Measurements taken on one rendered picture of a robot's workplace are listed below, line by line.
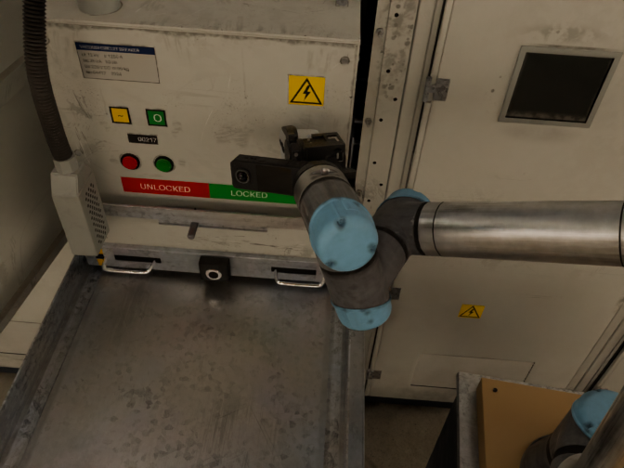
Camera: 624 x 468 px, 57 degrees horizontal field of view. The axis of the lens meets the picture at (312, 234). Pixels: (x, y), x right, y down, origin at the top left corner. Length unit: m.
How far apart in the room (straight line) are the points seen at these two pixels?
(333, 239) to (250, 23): 0.41
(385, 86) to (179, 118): 0.41
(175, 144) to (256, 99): 0.17
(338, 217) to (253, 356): 0.53
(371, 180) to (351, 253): 0.66
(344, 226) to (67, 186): 0.53
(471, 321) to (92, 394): 1.01
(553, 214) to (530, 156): 0.57
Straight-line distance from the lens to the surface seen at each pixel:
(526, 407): 1.22
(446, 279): 1.53
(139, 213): 1.10
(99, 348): 1.18
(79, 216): 1.05
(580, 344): 1.83
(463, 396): 1.24
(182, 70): 0.94
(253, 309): 1.18
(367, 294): 0.73
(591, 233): 0.71
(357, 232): 0.65
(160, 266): 1.24
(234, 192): 1.07
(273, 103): 0.95
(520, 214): 0.74
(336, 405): 1.07
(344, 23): 0.94
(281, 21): 0.93
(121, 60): 0.97
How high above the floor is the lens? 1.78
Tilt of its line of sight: 45 degrees down
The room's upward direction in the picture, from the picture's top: 3 degrees clockwise
